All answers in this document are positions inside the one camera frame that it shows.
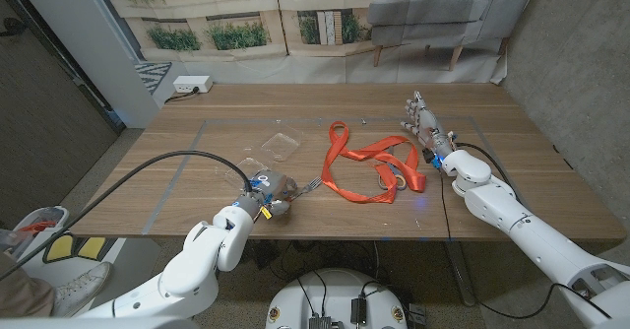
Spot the dark table leg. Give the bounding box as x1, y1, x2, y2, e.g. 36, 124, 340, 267
445, 239, 477, 306

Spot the thin black cable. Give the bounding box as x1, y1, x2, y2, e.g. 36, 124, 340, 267
437, 168, 611, 320

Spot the printed garden backdrop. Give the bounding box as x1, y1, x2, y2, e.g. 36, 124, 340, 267
95, 0, 545, 85

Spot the thick black cable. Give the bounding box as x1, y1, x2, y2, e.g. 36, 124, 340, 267
0, 150, 255, 281
455, 142, 521, 205

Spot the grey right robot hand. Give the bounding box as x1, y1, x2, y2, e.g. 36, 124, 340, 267
399, 91, 455, 161

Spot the person's brown trouser leg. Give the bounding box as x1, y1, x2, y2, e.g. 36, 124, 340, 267
0, 254, 55, 319

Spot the white sneaker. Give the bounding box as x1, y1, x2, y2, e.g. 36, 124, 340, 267
51, 261, 113, 316

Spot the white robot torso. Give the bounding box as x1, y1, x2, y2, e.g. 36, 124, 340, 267
265, 268, 410, 329

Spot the white plastic bin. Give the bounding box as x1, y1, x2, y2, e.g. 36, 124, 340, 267
12, 205, 70, 246

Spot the red fabric strap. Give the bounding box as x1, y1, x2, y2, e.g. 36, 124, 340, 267
320, 120, 427, 205

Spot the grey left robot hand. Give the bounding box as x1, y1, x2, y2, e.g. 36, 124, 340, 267
233, 169, 299, 221

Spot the clear plastic clamshell container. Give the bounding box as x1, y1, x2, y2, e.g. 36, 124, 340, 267
216, 124, 304, 190

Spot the red-handled metal fork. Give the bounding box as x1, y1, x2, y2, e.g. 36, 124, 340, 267
289, 175, 324, 202

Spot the white power strip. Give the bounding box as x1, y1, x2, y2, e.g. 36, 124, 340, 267
172, 75, 215, 95

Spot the black power cord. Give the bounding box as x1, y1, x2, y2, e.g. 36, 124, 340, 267
164, 88, 201, 104

